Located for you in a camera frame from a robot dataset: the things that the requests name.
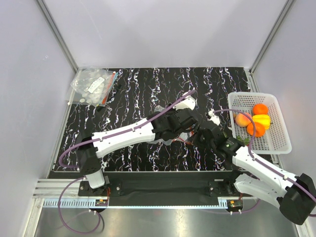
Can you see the white slotted cable duct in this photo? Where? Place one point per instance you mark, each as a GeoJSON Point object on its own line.
{"type": "Point", "coordinates": [216, 203]}

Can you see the left aluminium frame post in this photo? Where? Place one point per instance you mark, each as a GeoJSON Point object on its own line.
{"type": "Point", "coordinates": [58, 36]}

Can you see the clear zip bag orange zipper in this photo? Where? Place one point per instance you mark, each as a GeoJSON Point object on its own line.
{"type": "Point", "coordinates": [161, 127]}

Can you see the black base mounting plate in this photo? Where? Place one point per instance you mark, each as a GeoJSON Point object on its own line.
{"type": "Point", "coordinates": [183, 187]}

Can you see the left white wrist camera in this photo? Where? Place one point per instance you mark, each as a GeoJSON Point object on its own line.
{"type": "Point", "coordinates": [188, 103]}

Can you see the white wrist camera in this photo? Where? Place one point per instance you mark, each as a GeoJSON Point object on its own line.
{"type": "Point", "coordinates": [188, 103]}
{"type": "Point", "coordinates": [212, 117]}

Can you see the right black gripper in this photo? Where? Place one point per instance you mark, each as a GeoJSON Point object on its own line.
{"type": "Point", "coordinates": [197, 134]}

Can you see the orange fruit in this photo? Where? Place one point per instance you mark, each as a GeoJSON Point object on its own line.
{"type": "Point", "coordinates": [258, 130]}
{"type": "Point", "coordinates": [260, 109]}

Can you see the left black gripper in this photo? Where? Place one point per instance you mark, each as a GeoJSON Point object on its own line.
{"type": "Point", "coordinates": [175, 111]}

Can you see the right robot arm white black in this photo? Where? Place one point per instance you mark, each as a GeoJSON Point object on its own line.
{"type": "Point", "coordinates": [294, 195]}

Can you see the aluminium frame post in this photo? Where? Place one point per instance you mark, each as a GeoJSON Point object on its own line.
{"type": "Point", "coordinates": [58, 36]}
{"type": "Point", "coordinates": [274, 30]}

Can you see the black marbled table mat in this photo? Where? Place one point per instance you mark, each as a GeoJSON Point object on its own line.
{"type": "Point", "coordinates": [136, 93]}

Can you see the peach fruit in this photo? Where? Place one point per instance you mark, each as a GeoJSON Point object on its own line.
{"type": "Point", "coordinates": [243, 120]}

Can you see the yellow bell pepper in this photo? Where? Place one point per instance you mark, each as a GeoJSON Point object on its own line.
{"type": "Point", "coordinates": [262, 119]}

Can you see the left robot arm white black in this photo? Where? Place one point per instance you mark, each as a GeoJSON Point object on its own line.
{"type": "Point", "coordinates": [89, 149]}

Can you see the right aluminium frame post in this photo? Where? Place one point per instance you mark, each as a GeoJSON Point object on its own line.
{"type": "Point", "coordinates": [274, 30]}

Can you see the white plastic mesh basket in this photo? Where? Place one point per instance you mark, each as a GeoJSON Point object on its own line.
{"type": "Point", "coordinates": [276, 140]}

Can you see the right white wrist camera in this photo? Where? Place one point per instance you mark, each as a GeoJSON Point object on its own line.
{"type": "Point", "coordinates": [212, 117]}

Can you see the stack of spare zip bags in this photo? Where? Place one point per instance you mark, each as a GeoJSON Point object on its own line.
{"type": "Point", "coordinates": [92, 86]}

